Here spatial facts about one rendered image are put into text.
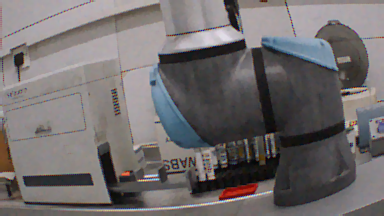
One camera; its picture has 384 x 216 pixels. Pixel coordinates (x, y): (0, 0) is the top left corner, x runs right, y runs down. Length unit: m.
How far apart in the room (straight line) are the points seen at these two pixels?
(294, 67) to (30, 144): 0.71
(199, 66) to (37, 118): 0.59
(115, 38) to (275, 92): 1.14
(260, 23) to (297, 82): 1.02
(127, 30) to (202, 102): 1.09
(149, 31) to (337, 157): 1.14
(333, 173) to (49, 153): 0.70
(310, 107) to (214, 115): 0.13
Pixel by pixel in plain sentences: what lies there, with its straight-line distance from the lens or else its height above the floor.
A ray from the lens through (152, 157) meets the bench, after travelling 1.93.
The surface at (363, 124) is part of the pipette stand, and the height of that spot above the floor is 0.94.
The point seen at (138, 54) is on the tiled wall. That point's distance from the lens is 1.92.
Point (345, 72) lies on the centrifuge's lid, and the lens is 1.81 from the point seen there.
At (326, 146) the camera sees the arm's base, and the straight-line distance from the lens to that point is 0.86.
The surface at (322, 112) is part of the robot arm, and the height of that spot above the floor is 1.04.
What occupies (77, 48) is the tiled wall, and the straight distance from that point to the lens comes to 1.99.
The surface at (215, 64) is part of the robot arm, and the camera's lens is 0.85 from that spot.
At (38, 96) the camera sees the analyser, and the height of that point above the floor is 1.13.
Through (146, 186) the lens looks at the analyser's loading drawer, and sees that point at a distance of 1.30.
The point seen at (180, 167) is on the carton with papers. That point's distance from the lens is 1.57.
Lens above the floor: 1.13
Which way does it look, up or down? 4 degrees down
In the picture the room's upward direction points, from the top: 10 degrees counter-clockwise
